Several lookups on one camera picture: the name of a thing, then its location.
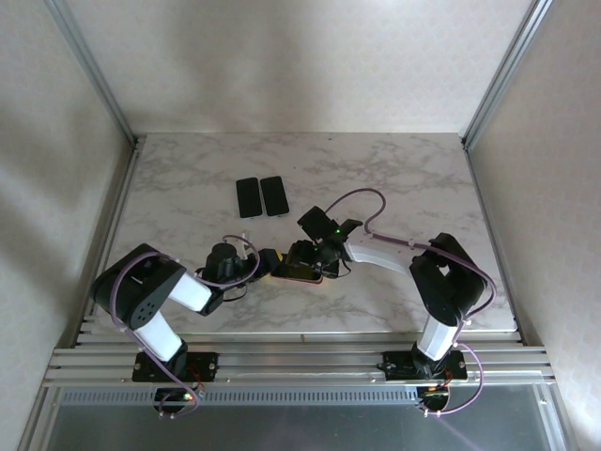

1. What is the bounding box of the pale blue-grey phone case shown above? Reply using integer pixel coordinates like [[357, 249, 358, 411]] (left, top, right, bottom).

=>
[[259, 176, 291, 219]]

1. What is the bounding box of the teal-edged black smartphone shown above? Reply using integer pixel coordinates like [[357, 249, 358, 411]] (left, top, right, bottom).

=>
[[274, 262, 325, 283]]

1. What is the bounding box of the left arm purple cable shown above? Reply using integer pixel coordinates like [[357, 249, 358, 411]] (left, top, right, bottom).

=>
[[110, 233, 262, 420]]

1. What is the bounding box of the grey metal sheet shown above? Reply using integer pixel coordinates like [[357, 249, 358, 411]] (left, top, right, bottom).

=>
[[44, 402, 555, 451]]

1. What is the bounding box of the black controller board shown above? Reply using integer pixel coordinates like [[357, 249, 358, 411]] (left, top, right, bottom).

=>
[[153, 387, 208, 420], [416, 382, 453, 417]]

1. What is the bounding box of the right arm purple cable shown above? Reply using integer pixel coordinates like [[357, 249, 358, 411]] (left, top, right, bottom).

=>
[[325, 188, 499, 419]]

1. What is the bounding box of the aluminium side rail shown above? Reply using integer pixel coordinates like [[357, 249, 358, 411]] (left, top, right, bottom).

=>
[[69, 134, 146, 349]]

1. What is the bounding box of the aluminium extrusion base frame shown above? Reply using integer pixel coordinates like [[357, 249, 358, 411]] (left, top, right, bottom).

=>
[[41, 319, 560, 390]]

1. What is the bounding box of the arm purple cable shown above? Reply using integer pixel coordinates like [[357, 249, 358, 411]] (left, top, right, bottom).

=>
[[325, 188, 499, 419], [110, 233, 262, 420]]

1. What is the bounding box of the aluminium frame post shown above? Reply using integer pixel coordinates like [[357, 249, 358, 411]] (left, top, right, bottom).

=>
[[461, 0, 560, 150], [44, 0, 138, 145]]

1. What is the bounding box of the black smartphone in pale case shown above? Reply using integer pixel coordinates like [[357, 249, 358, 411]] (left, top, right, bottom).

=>
[[234, 177, 264, 221]]

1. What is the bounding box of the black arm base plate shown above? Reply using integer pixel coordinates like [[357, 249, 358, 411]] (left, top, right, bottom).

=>
[[380, 350, 470, 381], [132, 350, 220, 382]]

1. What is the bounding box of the perforated grey cable duct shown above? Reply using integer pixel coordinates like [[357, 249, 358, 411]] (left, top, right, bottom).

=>
[[60, 387, 419, 408]]

